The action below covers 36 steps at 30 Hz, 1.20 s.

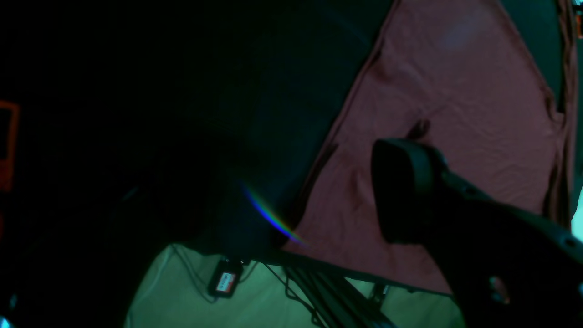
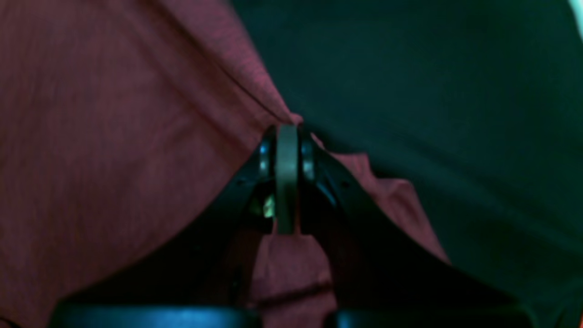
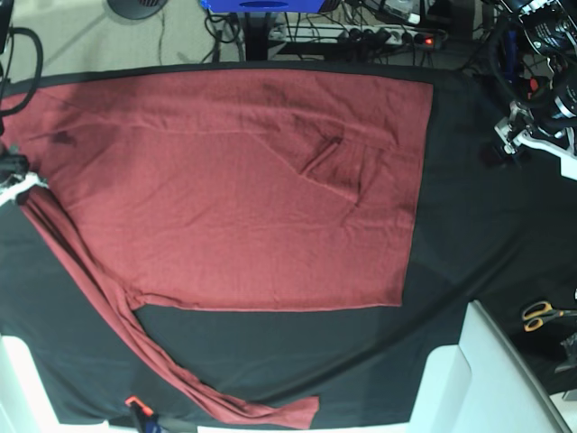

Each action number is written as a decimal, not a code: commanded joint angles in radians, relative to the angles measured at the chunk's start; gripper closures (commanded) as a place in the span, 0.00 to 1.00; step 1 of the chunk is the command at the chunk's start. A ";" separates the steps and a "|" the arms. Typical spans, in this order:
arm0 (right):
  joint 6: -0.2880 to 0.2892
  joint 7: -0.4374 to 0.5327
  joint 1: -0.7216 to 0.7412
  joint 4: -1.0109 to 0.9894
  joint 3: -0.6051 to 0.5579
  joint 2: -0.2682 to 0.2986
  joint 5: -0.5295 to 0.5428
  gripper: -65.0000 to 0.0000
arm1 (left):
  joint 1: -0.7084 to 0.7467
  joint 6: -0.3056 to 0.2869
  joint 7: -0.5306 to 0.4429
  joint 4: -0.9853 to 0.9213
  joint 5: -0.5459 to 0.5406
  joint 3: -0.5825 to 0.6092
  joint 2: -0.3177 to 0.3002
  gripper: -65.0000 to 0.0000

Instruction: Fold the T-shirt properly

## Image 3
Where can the white power strip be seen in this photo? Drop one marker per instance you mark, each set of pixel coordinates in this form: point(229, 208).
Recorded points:
point(381, 35)

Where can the yellow handled scissors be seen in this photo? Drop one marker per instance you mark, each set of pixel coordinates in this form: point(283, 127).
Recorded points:
point(542, 312)

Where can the black table cloth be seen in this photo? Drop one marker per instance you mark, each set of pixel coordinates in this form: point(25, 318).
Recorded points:
point(505, 235)

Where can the blue box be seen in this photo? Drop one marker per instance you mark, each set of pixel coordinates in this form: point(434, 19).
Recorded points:
point(262, 6)

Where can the black round lamp base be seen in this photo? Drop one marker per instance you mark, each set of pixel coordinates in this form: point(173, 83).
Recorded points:
point(136, 9)

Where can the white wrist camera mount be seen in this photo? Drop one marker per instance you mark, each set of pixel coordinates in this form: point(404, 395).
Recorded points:
point(568, 167)

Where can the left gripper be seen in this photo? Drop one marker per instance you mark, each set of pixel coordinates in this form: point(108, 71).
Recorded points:
point(547, 130)

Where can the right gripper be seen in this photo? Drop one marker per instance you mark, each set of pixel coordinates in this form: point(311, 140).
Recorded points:
point(17, 177)

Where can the blue clamp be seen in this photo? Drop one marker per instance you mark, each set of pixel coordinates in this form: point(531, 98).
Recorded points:
point(144, 418)

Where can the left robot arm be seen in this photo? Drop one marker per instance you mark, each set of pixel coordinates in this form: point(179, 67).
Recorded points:
point(531, 52)

